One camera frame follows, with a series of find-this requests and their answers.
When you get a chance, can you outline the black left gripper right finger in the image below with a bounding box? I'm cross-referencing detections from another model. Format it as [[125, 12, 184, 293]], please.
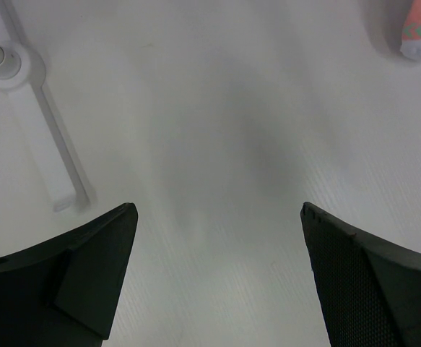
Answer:
[[300, 202, 421, 346]]

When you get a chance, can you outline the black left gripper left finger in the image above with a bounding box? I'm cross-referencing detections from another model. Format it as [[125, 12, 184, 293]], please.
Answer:
[[0, 203, 138, 346]]

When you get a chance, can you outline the white grey rack pole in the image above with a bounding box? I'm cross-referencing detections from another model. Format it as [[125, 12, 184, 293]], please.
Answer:
[[0, 1, 88, 212]]

